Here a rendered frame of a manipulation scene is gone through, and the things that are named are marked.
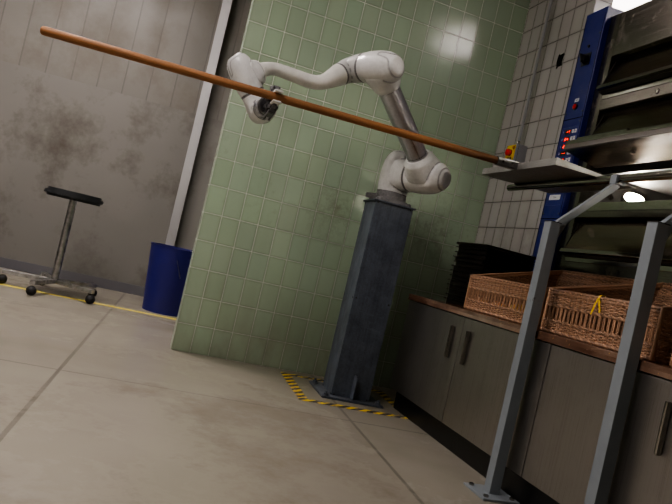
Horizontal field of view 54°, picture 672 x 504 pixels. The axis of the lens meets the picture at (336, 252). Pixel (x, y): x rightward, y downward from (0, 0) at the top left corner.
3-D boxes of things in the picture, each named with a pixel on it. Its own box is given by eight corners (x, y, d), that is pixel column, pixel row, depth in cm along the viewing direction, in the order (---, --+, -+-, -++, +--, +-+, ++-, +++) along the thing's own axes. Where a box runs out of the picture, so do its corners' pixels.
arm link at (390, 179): (389, 195, 347) (399, 155, 347) (416, 198, 334) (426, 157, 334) (369, 188, 335) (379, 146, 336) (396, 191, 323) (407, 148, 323)
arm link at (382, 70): (425, 179, 336) (460, 182, 321) (408, 199, 329) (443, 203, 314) (368, 44, 294) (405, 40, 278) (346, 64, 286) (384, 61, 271)
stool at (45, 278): (96, 295, 489) (118, 203, 491) (92, 307, 426) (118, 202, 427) (4, 277, 469) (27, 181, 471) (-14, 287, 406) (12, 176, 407)
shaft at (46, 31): (38, 32, 212) (40, 23, 212) (39, 35, 215) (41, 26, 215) (497, 163, 260) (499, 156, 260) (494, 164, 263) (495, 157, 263)
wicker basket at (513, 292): (551, 327, 305) (564, 269, 305) (641, 352, 251) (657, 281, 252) (460, 307, 290) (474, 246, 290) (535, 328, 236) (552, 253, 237)
